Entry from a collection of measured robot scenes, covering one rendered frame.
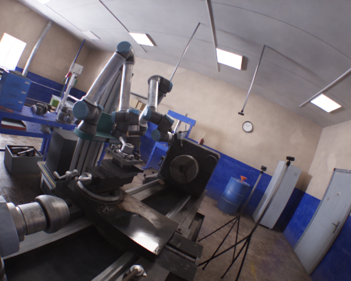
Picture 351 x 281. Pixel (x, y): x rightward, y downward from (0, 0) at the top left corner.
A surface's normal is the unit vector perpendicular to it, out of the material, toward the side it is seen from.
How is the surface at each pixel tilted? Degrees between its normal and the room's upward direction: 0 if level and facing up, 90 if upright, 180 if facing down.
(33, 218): 42
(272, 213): 90
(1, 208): 16
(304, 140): 90
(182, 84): 90
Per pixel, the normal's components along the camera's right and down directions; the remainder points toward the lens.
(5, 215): 0.78, -0.61
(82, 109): -0.04, 0.13
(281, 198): -0.29, -0.07
